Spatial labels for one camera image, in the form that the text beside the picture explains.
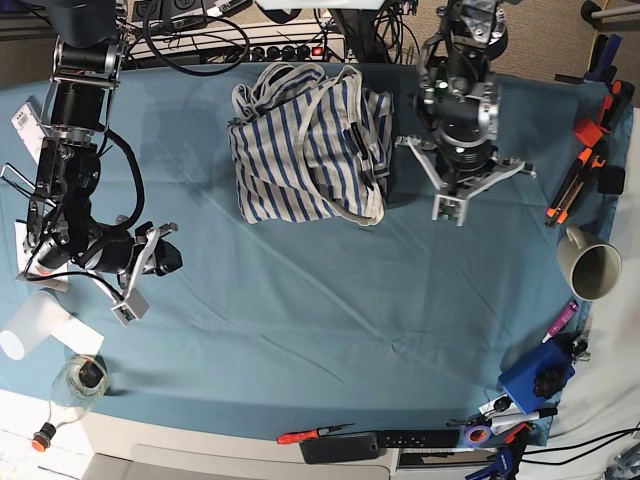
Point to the black marker pen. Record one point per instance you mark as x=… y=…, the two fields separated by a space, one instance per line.
x=502 y=423

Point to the clear glass bottle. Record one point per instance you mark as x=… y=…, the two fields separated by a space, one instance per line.
x=77 y=388

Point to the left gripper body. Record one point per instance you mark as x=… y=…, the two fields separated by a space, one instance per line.
x=461 y=163

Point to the orange black clamp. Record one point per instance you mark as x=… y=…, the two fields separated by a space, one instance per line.
x=614 y=105

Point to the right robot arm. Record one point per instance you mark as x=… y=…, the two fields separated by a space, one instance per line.
x=88 y=56

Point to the blue black bar clamp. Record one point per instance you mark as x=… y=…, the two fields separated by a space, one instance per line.
x=505 y=464

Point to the pink white pen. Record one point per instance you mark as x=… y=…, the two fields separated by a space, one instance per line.
x=561 y=321

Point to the purple tape roll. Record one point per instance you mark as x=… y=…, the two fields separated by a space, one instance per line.
x=476 y=435

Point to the teal table cloth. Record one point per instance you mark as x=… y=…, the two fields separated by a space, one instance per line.
x=279 y=327

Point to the black remote control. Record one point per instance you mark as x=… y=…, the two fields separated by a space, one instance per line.
x=424 y=439

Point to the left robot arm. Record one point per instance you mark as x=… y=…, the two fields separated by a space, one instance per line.
x=458 y=96

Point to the metal hex key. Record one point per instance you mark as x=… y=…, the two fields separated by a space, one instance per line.
x=16 y=180

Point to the black smartphone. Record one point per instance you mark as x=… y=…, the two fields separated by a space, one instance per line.
x=340 y=448

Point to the white barcode blister pack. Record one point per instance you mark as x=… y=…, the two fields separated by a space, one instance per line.
x=28 y=127

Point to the orange black utility knife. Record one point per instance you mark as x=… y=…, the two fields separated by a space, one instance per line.
x=589 y=159

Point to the grey ceramic mug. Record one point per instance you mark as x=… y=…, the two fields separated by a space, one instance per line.
x=590 y=266

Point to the red handled screwdriver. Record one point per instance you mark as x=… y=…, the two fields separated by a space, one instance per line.
x=298 y=437

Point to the blue plastic box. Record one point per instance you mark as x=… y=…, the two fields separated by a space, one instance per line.
x=536 y=377

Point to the orange plastic block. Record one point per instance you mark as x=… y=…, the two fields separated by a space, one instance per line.
x=587 y=132

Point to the blue white striped T-shirt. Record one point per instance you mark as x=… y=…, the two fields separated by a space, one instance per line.
x=307 y=146

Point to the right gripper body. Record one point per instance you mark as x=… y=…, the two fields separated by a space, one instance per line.
x=116 y=257

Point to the black square block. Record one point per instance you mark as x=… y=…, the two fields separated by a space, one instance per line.
x=611 y=180

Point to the black power strip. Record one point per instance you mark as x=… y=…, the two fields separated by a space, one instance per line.
x=288 y=53

